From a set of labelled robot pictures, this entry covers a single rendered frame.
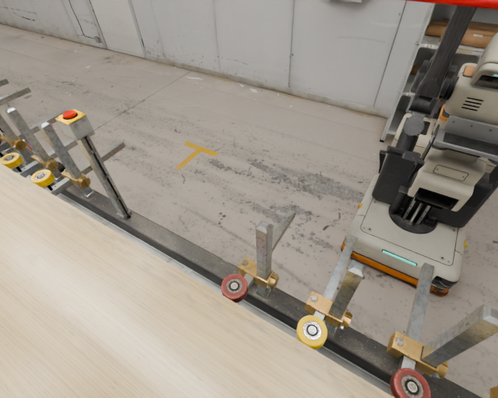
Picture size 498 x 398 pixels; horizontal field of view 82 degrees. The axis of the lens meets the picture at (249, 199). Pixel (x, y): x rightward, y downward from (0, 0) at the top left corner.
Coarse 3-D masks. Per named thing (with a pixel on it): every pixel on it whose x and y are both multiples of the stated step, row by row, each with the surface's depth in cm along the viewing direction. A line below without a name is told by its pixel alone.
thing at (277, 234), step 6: (288, 216) 113; (294, 216) 115; (282, 222) 111; (288, 222) 111; (276, 228) 109; (282, 228) 109; (276, 234) 108; (282, 234) 109; (276, 240) 106; (246, 276) 96; (252, 276) 96; (252, 282) 97
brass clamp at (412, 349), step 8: (392, 336) 81; (400, 336) 79; (392, 344) 78; (408, 344) 78; (416, 344) 78; (392, 352) 79; (400, 352) 77; (408, 352) 77; (416, 352) 77; (416, 360) 75; (416, 368) 78; (424, 368) 76; (432, 368) 74; (440, 368) 74; (440, 376) 74
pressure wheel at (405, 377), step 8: (408, 368) 70; (392, 376) 70; (400, 376) 68; (408, 376) 69; (416, 376) 68; (392, 384) 69; (400, 384) 67; (408, 384) 67; (416, 384) 68; (424, 384) 67; (392, 392) 69; (400, 392) 66; (408, 392) 66; (416, 392) 66; (424, 392) 66
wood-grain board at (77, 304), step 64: (0, 192) 118; (0, 256) 97; (64, 256) 96; (128, 256) 95; (0, 320) 82; (64, 320) 81; (128, 320) 81; (192, 320) 80; (256, 320) 79; (0, 384) 71; (64, 384) 70; (128, 384) 70; (192, 384) 69; (256, 384) 69; (320, 384) 69
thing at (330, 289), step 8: (352, 240) 104; (344, 248) 102; (352, 248) 102; (344, 256) 100; (344, 264) 98; (336, 272) 96; (336, 280) 94; (328, 288) 92; (336, 288) 92; (328, 296) 90
